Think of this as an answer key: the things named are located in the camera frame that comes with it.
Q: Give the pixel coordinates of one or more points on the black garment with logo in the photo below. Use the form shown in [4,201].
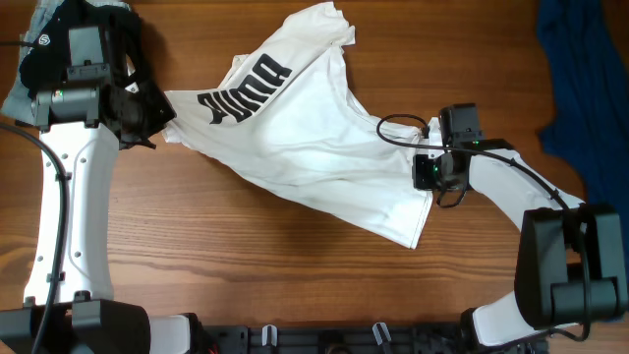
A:
[49,49]

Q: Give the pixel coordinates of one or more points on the light blue folded garment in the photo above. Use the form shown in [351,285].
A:
[17,103]

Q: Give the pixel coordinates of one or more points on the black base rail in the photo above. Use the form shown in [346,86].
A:
[377,338]

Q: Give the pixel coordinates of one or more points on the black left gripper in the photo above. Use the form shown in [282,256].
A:
[164,113]

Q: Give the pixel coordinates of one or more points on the white Puma t-shirt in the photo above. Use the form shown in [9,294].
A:
[284,119]

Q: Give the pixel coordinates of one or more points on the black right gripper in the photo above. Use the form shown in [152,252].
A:
[421,171]

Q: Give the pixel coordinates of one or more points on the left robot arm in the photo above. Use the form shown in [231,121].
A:
[83,122]

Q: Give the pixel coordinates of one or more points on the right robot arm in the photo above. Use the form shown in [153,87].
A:
[570,269]

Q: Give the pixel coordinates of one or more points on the navy blue garment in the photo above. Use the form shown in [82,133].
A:
[590,90]

